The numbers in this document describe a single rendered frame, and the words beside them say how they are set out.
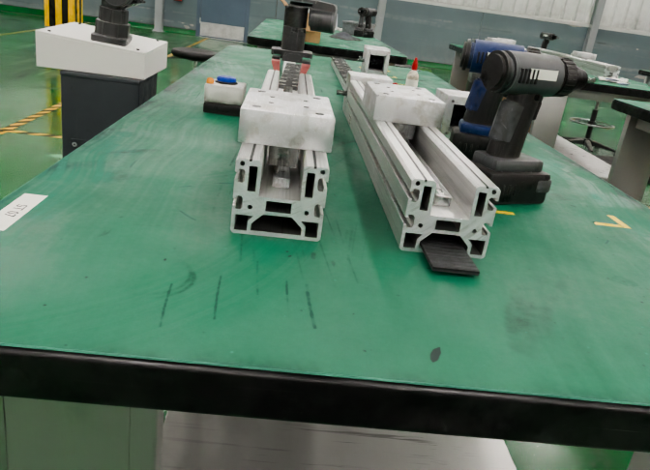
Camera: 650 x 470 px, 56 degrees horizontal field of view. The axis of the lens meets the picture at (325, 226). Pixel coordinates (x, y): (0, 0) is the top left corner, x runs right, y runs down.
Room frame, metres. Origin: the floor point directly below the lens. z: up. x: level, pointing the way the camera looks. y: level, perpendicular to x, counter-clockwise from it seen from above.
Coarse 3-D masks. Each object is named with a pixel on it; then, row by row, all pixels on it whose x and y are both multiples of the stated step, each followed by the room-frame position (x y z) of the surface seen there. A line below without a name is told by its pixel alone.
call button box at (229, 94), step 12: (216, 84) 1.25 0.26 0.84; (228, 84) 1.27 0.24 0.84; (240, 84) 1.30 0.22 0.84; (204, 96) 1.25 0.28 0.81; (216, 96) 1.25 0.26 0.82; (228, 96) 1.25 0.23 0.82; (240, 96) 1.25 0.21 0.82; (204, 108) 1.25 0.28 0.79; (216, 108) 1.25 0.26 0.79; (228, 108) 1.25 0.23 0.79
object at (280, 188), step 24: (240, 168) 0.62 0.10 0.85; (264, 168) 0.74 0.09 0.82; (288, 168) 0.71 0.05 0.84; (312, 168) 0.63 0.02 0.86; (240, 192) 0.62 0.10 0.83; (264, 192) 0.64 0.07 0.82; (288, 192) 0.65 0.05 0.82; (312, 192) 0.63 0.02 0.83; (240, 216) 0.67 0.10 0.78; (264, 216) 0.67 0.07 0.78; (288, 216) 0.63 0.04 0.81; (312, 216) 0.63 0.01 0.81; (312, 240) 0.63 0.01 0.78
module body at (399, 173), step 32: (352, 96) 1.34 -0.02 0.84; (352, 128) 1.25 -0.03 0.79; (384, 128) 0.90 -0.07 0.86; (416, 128) 0.99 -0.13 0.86; (384, 160) 0.82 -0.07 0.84; (416, 160) 0.73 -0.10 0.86; (448, 160) 0.78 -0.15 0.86; (384, 192) 0.78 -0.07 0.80; (416, 192) 0.65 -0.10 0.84; (448, 192) 0.74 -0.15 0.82; (480, 192) 0.67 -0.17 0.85; (416, 224) 0.64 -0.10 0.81; (448, 224) 0.67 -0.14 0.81; (480, 224) 0.65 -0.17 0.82; (480, 256) 0.65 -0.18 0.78
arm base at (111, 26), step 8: (104, 8) 1.59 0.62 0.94; (104, 16) 1.59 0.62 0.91; (112, 16) 1.59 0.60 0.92; (120, 16) 1.60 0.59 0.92; (128, 16) 1.63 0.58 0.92; (96, 24) 1.60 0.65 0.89; (104, 24) 1.58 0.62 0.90; (112, 24) 1.59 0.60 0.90; (120, 24) 1.60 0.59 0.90; (128, 24) 1.63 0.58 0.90; (96, 32) 1.60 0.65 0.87; (104, 32) 1.59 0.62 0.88; (112, 32) 1.59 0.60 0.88; (120, 32) 1.60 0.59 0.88; (128, 32) 1.62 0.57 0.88; (96, 40) 1.56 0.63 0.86; (104, 40) 1.57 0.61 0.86; (112, 40) 1.57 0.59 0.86; (120, 40) 1.57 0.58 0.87; (128, 40) 1.61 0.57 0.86
